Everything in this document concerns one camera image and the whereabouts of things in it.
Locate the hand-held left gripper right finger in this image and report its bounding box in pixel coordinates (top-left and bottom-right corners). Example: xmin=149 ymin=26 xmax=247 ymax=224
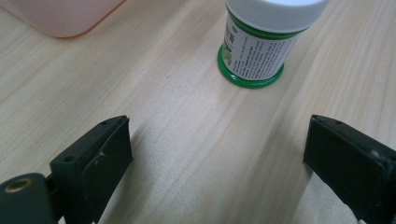
xmin=303 ymin=114 xmax=396 ymax=224

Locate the green bottle with white cap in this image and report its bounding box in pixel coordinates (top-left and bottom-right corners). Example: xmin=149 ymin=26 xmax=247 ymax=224
xmin=217 ymin=0 xmax=331 ymax=90

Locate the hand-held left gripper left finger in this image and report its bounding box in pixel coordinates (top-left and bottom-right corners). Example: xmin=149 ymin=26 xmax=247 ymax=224
xmin=49 ymin=115 xmax=134 ymax=224

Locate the pink plastic tray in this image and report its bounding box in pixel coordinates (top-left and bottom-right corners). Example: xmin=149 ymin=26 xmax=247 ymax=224
xmin=0 ymin=0 xmax=127 ymax=39

